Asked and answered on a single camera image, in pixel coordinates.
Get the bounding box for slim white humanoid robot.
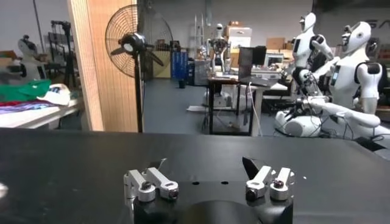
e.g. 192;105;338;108
291;12;335;96

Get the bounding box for white rounded pod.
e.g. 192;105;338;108
203;90;242;110

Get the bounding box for white side table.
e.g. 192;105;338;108
0;97;85;130

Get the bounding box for green polo shirt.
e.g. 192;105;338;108
0;79;52;103

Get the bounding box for black pedestal fan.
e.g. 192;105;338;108
105;4;174;133

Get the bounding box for black camera tripod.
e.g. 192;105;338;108
49;19;79;89

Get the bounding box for white power cable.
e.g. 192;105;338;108
247;82;264;138

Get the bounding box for white standing desk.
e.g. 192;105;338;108
237;82;289;138

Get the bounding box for wooden partition panel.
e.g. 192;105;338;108
66;0;144;133

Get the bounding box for white grey robot torso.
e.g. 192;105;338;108
7;34;47;83

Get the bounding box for purple shirt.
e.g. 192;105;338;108
0;102;59;115

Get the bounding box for cardboard box white label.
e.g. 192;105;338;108
225;26;254;50

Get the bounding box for small grey humanoid robot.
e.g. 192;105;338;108
209;23;232;74

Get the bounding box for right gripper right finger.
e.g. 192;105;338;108
242;156;296;201

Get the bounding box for red garment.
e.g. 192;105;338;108
0;100;23;108

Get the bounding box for open grey laptop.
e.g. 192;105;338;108
237;45;280;88

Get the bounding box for white floor paper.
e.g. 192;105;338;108
186;105;211;113

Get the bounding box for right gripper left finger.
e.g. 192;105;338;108
123;166;180;203

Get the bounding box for blue crate stack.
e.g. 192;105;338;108
171;50;190;81

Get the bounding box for white humanoid robot black shoulders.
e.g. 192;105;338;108
316;20;384;115

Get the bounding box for black metal desk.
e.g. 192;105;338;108
207;77;255;136

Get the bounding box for black tablecloth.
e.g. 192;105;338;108
0;127;390;224

